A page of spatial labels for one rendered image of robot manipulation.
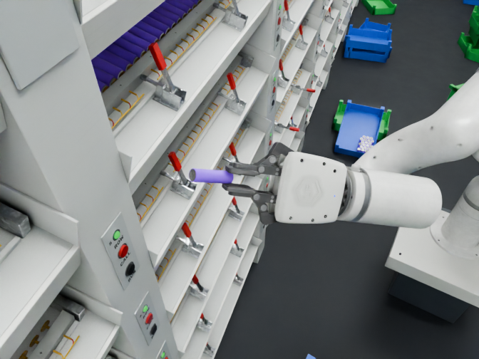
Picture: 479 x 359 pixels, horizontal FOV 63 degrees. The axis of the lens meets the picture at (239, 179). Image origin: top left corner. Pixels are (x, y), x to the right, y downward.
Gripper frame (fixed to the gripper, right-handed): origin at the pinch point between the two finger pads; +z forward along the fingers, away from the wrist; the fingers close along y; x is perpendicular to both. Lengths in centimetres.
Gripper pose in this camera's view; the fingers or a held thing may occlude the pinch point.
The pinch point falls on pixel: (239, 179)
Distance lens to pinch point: 54.8
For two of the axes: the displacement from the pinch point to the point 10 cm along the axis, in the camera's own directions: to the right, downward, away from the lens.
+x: -2.5, -1.8, 9.5
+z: -9.5, -1.2, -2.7
